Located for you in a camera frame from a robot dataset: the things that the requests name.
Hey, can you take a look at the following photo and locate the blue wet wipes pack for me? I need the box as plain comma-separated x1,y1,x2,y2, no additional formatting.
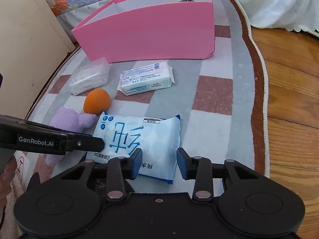
86,112,181,184

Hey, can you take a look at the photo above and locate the purple plush toy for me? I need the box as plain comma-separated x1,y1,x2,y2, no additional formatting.
42,106,101,167

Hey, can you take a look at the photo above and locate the orange makeup sponge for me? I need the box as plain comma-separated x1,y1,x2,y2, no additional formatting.
83,88,111,114

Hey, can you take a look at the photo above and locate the left hand with ring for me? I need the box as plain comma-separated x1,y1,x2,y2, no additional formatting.
0,157,17,208

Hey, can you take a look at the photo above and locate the white paper red letter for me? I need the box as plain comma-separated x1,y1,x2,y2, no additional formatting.
15,151,30,191

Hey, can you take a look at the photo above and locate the checkered grey rug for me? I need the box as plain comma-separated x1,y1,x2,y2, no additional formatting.
15,0,271,195

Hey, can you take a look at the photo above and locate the small white tissue pack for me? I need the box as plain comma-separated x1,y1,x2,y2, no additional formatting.
117,62,175,96

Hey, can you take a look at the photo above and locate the pink fluffy blanket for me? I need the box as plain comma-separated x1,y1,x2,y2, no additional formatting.
1,177,24,239

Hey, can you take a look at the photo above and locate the pink cardboard box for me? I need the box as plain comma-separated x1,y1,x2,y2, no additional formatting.
72,0,215,63

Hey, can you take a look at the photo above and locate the white bed skirt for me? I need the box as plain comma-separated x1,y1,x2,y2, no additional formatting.
57,0,319,39

